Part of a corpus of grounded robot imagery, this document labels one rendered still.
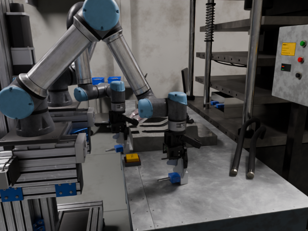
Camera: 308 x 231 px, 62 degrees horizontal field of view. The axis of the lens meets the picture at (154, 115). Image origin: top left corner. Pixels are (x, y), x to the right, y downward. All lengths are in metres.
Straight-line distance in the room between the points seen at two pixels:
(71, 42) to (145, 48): 3.57
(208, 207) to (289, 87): 0.88
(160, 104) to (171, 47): 3.57
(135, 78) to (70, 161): 0.45
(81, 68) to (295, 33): 1.12
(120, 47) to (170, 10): 3.52
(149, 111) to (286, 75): 0.91
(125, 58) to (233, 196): 0.70
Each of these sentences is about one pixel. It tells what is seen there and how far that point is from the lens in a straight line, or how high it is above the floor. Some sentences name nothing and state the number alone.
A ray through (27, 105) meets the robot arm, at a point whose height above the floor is 1.20.
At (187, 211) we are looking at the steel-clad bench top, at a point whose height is 0.80.
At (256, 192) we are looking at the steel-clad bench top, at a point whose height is 0.80.
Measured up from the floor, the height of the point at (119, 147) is 0.84.
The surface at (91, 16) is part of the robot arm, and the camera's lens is 0.90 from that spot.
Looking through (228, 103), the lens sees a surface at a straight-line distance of 2.15.
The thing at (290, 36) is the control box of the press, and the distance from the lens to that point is 1.63.
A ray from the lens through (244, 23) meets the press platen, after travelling 1.98.
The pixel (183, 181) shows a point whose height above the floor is 0.82.
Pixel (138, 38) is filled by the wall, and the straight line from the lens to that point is 4.44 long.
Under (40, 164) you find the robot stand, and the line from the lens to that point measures 1.18.
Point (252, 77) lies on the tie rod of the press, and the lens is 1.71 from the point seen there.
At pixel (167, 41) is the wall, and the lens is 4.51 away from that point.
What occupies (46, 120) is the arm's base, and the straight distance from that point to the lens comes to 1.14.
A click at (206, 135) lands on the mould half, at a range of 1.54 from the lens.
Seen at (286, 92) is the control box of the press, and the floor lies 1.11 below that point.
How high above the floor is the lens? 1.40
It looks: 16 degrees down
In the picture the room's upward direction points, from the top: 1 degrees counter-clockwise
